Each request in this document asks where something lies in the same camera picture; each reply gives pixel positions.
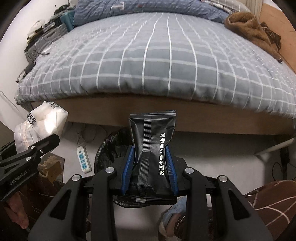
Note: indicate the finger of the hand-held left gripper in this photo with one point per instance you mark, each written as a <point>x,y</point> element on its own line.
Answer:
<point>7,149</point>
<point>44,144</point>

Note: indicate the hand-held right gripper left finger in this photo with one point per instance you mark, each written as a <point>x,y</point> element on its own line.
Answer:
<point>128,171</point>

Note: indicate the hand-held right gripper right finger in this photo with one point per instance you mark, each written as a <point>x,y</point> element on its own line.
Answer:
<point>172,171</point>

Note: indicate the white plastic bag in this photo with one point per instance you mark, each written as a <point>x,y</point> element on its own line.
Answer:
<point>44,122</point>

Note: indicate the bin with black bag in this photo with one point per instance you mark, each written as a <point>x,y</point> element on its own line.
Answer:
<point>106,150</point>

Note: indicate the black packet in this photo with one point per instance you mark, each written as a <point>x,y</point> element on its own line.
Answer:
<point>152,129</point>

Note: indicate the person's left hand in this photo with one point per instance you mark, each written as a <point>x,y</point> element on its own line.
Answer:
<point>17,213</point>

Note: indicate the blue slipper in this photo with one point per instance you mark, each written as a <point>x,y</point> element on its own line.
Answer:
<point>178,206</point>

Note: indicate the white power strip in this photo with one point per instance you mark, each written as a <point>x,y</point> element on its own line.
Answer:
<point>83,160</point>

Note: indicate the black power adapter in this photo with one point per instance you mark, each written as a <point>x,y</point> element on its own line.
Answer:
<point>29,68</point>

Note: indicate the white furniture leg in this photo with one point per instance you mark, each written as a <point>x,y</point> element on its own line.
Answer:
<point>275,146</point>

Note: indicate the grey suitcase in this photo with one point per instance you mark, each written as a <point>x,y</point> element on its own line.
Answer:
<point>48,34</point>

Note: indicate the white plastic object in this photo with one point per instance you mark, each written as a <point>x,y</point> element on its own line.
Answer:
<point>37,25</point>

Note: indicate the teal suitcase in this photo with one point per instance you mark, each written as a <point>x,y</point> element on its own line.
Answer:
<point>68,19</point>

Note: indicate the black object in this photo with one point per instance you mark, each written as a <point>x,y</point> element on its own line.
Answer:
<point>62,8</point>

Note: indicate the brown fleece garment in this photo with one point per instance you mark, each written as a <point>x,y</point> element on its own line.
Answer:
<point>249,25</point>

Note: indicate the blue striped duvet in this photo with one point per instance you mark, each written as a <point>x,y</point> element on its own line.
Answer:
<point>143,5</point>

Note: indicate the dark patterned cushion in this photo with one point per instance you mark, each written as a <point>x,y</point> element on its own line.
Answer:
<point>271,34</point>

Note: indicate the wooden headboard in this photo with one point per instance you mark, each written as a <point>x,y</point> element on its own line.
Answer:
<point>284,34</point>

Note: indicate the grey checked pillow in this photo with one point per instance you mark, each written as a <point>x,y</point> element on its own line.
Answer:
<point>233,4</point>

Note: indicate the beige curtain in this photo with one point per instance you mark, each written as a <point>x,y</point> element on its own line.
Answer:
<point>253,3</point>

